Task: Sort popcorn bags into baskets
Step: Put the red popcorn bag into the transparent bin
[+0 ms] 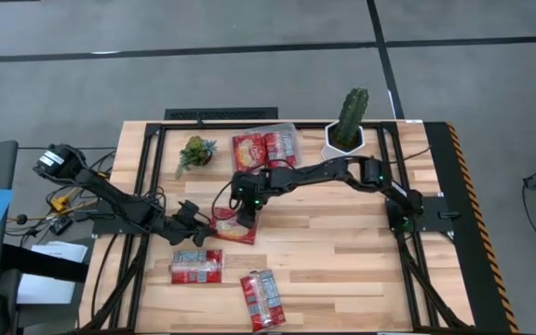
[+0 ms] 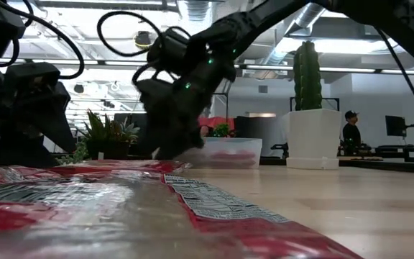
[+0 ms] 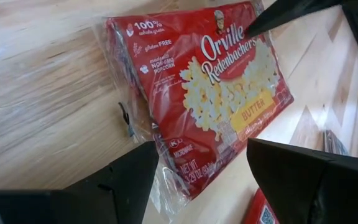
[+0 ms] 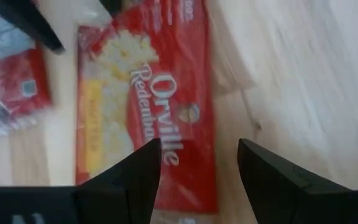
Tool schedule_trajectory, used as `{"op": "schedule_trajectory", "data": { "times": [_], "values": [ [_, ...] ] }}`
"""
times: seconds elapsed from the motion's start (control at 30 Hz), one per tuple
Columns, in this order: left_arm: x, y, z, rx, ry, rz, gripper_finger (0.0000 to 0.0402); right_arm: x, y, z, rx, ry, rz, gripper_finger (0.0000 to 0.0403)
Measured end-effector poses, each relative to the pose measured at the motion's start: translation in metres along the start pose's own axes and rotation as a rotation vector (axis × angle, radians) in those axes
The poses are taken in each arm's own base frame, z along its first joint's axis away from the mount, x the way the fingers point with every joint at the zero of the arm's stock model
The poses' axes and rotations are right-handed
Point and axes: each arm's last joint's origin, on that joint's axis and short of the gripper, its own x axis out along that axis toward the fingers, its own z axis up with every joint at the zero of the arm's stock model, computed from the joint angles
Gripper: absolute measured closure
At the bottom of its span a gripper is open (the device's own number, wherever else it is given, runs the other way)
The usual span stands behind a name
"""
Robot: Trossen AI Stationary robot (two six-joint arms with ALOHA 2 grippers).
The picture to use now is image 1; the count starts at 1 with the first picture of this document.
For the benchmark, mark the white paper sheets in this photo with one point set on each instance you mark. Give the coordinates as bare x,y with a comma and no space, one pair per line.
49,288

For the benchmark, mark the clear plastic bin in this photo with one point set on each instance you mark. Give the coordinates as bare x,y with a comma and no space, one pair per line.
237,129

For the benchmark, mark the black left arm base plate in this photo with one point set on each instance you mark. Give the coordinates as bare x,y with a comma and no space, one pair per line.
105,228

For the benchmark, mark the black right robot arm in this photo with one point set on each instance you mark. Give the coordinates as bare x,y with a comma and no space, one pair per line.
324,174

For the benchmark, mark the succulent plant in dark pot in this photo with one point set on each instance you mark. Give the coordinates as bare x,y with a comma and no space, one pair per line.
196,153

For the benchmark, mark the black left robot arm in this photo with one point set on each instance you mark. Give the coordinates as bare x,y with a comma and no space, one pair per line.
110,195

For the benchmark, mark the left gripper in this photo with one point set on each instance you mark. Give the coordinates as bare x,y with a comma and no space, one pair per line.
182,230

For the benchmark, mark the black floor grille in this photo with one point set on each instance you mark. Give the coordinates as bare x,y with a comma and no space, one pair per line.
221,113

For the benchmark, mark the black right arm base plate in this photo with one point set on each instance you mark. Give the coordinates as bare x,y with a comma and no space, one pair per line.
435,209

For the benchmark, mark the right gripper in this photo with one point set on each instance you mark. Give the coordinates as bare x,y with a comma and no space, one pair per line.
249,191

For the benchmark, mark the green cactus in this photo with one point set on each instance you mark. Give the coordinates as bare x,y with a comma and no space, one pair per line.
352,114

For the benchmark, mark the black power adapter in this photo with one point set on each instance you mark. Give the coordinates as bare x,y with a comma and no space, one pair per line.
61,225

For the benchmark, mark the red popcorn bag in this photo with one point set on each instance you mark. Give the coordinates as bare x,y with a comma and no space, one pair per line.
248,151
281,148
262,300
231,232
196,266

